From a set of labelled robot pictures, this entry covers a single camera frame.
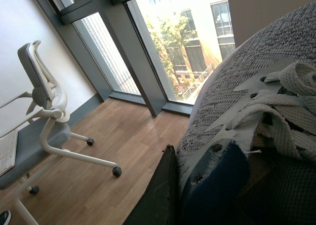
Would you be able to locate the white grey office chair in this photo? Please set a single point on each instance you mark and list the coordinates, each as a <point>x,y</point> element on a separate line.
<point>38,138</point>

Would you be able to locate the black shoe with white sole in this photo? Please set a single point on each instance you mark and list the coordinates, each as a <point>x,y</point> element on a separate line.
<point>5,217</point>

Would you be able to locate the grey knit sneaker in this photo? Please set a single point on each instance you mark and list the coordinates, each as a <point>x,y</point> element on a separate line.
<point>249,153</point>

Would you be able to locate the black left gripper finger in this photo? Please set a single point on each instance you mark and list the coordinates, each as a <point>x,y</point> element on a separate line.
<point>158,204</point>

